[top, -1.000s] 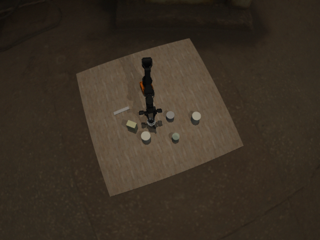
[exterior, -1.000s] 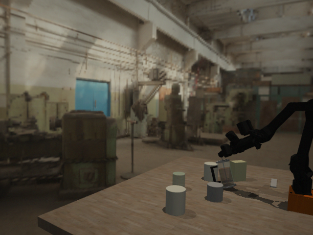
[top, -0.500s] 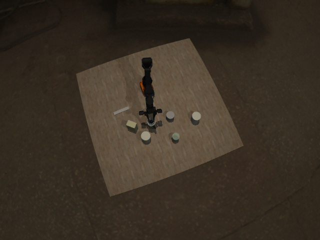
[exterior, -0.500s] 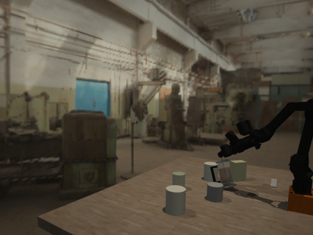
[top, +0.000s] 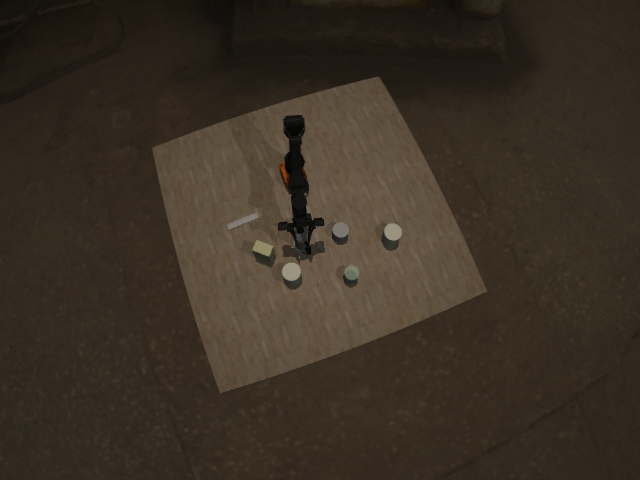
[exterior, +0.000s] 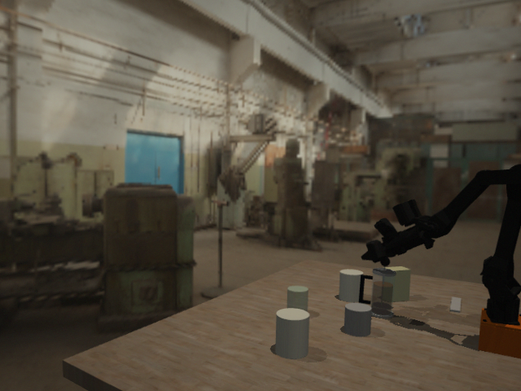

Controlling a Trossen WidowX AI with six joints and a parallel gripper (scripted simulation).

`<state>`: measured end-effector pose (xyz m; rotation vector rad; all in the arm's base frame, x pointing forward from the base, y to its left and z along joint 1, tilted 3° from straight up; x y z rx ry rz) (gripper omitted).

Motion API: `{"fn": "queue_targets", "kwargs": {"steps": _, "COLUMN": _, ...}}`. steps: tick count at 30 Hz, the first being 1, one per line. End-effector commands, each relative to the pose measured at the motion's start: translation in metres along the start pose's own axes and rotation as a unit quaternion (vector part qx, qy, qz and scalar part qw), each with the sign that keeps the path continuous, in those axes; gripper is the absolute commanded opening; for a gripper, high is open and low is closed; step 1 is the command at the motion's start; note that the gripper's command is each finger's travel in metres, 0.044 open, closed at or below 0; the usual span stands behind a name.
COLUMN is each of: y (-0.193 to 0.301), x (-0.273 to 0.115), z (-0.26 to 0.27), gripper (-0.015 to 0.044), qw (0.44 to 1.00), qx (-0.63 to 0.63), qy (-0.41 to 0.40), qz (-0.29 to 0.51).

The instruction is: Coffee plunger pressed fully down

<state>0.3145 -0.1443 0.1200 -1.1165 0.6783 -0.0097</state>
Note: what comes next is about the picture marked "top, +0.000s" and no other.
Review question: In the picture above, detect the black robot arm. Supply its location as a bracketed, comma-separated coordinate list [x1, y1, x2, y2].
[283, 115, 312, 229]

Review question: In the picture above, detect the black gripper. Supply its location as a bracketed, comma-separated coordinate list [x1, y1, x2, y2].
[278, 206, 324, 246]

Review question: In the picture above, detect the french press with plunger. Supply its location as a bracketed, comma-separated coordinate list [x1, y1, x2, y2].
[293, 227, 311, 255]

